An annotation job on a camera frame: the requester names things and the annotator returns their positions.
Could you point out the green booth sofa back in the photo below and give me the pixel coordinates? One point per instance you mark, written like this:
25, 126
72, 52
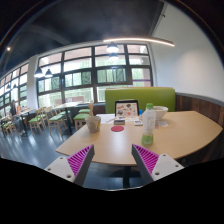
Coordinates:
158, 96

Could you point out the framed picture sign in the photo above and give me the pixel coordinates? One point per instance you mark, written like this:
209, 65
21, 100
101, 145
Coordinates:
126, 109

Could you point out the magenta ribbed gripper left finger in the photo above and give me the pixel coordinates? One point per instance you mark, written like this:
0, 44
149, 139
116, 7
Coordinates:
73, 168

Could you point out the wooden dining table background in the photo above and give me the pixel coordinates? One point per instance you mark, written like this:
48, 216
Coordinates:
66, 106

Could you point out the white papers on table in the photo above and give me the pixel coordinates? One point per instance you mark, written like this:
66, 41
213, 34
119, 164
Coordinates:
106, 118

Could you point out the pendant lamp centre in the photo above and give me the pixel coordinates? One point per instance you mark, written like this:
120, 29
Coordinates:
112, 48

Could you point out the small dark box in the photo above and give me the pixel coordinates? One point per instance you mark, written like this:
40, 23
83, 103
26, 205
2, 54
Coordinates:
119, 122

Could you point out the long curved ceiling light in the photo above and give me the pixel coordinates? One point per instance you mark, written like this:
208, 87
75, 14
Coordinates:
149, 40

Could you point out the pendant lamp left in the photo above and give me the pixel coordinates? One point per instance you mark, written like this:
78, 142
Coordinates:
38, 73

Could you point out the beige cup with sticks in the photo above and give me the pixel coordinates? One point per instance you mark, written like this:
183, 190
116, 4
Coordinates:
93, 122

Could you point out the white bowl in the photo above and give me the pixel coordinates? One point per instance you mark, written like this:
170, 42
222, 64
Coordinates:
160, 111

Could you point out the green stool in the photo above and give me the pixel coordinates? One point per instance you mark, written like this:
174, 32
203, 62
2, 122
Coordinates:
79, 119

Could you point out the red round coaster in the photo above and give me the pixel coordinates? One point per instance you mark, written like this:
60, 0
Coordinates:
117, 128

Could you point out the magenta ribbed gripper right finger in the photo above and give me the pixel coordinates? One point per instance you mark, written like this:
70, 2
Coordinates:
152, 166

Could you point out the clear bottle green cap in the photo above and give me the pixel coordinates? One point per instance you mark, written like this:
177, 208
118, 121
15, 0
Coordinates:
149, 119

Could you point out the seated person dark clothes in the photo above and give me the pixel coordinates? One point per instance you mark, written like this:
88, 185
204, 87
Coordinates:
16, 119

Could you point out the pendant lamp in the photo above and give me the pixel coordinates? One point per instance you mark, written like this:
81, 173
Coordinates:
112, 48
38, 73

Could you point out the wooden chair green seat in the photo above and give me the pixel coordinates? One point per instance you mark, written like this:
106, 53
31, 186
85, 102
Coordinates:
54, 121
37, 123

